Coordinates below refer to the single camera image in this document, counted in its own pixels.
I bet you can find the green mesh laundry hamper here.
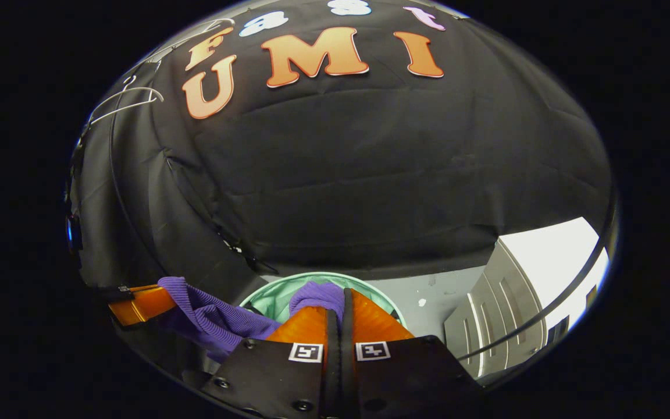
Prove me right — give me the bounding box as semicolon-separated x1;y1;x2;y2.
239;272;407;328

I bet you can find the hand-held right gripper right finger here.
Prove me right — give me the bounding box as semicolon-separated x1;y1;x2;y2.
341;288;484;419

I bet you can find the black backdrop cloth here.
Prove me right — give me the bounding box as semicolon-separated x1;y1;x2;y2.
70;3;615;303

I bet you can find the grey panelled door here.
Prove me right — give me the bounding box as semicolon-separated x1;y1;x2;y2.
444;240;547;379

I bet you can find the purple corduroy jacket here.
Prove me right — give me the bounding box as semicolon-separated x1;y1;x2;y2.
158;276;347;364

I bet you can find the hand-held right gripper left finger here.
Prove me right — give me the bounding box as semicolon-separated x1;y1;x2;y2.
201;306;341;419

